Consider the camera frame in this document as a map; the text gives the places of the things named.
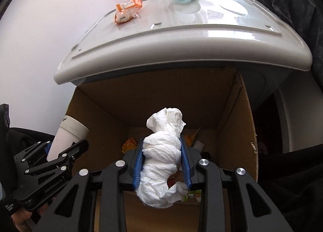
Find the cardboard box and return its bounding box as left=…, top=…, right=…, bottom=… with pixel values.
left=66, top=67, right=259, bottom=232

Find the white tissue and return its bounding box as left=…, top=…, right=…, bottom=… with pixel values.
left=135, top=107, right=188, bottom=208

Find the person's left hand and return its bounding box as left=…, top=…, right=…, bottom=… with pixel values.
left=10, top=209, right=39, bottom=232

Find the white cylindrical cup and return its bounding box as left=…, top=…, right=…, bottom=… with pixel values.
left=47, top=115, right=90, bottom=162

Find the green snack bag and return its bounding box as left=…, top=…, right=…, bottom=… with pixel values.
left=185, top=189, right=202, bottom=201

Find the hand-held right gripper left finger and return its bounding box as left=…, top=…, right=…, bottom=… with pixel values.
left=33, top=143, right=145, bottom=232

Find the orange yellow snack packet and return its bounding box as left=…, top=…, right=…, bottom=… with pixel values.
left=122, top=138, right=139, bottom=154

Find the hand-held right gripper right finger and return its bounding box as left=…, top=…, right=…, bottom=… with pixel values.
left=180, top=134, right=294, bottom=232

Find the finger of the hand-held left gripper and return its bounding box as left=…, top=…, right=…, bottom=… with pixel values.
left=15, top=139, right=89, bottom=206
left=13, top=141, right=53, bottom=172

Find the orange white plastic bag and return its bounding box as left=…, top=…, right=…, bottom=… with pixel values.
left=114, top=0, right=143, bottom=24

